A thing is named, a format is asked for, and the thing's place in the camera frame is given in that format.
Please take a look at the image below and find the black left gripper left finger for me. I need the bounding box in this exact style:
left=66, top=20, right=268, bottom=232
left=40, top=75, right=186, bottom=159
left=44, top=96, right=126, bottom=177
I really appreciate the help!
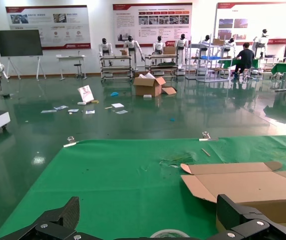
left=0, top=196, right=83, bottom=240

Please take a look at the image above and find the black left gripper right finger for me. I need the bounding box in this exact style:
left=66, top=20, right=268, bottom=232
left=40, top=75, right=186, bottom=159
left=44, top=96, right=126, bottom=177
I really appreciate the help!
left=207, top=193, right=286, bottom=240

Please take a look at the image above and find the cardboard box with round hole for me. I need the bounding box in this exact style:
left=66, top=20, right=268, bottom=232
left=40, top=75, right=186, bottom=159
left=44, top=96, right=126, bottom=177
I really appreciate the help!
left=180, top=161, right=286, bottom=231

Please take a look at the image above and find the large open cardboard box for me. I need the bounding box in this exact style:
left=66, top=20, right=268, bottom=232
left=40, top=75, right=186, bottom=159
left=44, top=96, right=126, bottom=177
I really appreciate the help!
left=132, top=72, right=177, bottom=98

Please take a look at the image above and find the green table cloth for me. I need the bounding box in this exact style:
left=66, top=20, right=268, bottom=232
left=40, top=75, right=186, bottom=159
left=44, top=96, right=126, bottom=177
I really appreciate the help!
left=0, top=134, right=286, bottom=240

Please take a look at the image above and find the clear tape roll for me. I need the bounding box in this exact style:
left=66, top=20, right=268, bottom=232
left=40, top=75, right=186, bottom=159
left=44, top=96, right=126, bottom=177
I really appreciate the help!
left=149, top=228, right=190, bottom=240

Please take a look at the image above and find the silver binder clip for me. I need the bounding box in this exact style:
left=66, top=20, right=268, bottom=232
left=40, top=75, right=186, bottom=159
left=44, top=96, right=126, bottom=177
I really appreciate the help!
left=63, top=136, right=80, bottom=148
left=199, top=131, right=219, bottom=142

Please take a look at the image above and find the clear plastic wrapper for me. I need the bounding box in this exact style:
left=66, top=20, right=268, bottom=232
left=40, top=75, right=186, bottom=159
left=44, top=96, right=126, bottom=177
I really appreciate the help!
left=159, top=152, right=196, bottom=169

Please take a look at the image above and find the leaning white picture board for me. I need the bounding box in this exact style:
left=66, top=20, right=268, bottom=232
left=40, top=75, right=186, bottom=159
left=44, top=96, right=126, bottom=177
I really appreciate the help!
left=77, top=84, right=95, bottom=105

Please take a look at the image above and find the black stool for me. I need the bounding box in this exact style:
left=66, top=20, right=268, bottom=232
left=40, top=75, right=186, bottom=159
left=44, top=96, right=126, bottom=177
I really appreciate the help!
left=74, top=63, right=84, bottom=80

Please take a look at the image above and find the seated person in black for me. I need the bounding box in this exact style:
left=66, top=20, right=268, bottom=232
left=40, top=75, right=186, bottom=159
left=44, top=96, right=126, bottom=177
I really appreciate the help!
left=233, top=42, right=255, bottom=79

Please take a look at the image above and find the small white table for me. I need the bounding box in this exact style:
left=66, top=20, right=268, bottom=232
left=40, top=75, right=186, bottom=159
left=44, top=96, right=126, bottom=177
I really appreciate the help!
left=56, top=54, right=88, bottom=81

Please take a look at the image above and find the metal shelf cart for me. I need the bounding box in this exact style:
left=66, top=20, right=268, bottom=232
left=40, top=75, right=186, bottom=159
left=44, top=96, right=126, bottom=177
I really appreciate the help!
left=144, top=53, right=180, bottom=78
left=99, top=54, right=133, bottom=83

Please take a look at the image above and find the white humanoid robot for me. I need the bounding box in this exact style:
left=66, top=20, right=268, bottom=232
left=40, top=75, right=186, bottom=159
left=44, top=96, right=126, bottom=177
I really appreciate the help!
left=152, top=36, right=166, bottom=56
left=99, top=37, right=113, bottom=67
left=252, top=28, right=270, bottom=60
left=123, top=35, right=143, bottom=72
left=224, top=37, right=236, bottom=55
left=174, top=33, right=190, bottom=76
left=199, top=34, right=213, bottom=58

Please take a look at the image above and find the tall metal rack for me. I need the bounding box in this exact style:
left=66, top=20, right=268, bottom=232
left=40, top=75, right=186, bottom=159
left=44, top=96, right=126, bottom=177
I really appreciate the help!
left=185, top=41, right=231, bottom=83

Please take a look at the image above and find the black screen on stand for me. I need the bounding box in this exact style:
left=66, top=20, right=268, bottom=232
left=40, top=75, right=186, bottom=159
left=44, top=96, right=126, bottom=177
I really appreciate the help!
left=0, top=29, right=47, bottom=81

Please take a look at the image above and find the wall poster with round icons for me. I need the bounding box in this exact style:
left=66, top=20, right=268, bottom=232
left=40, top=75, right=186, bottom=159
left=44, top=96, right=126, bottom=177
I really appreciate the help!
left=5, top=4, right=92, bottom=50

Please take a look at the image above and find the wall poster with landscape photos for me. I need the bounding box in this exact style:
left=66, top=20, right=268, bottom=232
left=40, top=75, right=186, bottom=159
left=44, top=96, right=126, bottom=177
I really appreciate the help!
left=214, top=1, right=286, bottom=47

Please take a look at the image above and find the wall poster with photo row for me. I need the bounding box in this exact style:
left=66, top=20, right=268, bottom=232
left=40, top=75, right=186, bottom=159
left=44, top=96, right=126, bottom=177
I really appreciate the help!
left=112, top=2, right=193, bottom=49

